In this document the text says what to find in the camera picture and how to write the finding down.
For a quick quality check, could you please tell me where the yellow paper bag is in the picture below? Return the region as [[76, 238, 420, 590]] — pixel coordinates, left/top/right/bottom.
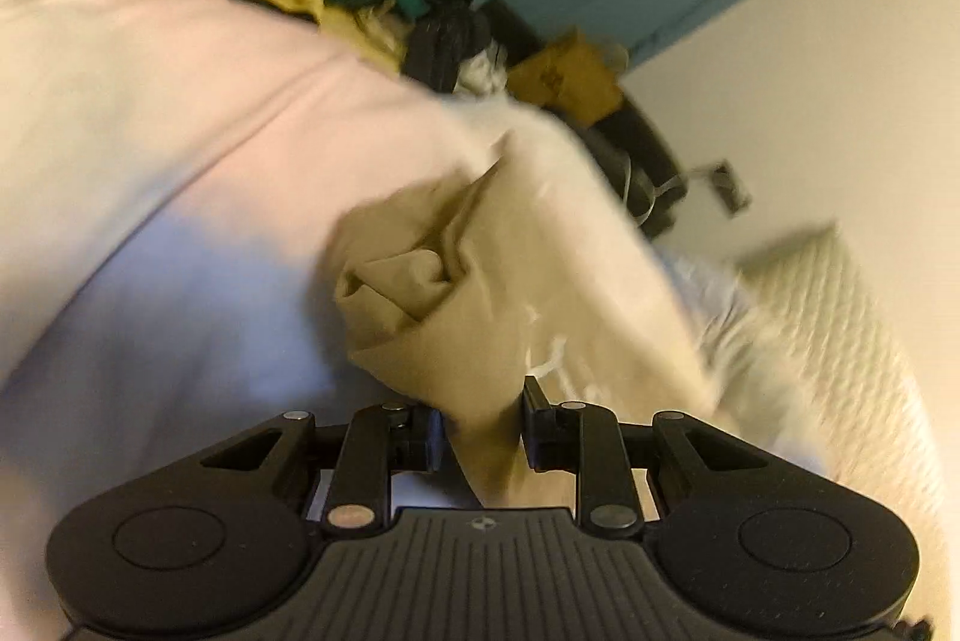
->
[[508, 30, 625, 127]]

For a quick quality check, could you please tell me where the quilted white pillow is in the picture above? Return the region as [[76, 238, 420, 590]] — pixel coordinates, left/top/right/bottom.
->
[[740, 226, 952, 625]]

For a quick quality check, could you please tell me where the black sofa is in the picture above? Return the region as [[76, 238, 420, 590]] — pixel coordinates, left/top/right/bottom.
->
[[478, 0, 688, 239]]

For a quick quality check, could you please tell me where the tan t-shirt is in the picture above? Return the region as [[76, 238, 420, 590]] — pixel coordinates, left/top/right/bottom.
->
[[327, 139, 718, 508]]

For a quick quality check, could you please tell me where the wall socket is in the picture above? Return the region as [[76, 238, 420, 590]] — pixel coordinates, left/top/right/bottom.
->
[[708, 160, 752, 215]]

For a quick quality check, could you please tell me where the white charging cable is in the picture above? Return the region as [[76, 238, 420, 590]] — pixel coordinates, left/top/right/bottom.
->
[[632, 171, 715, 222]]

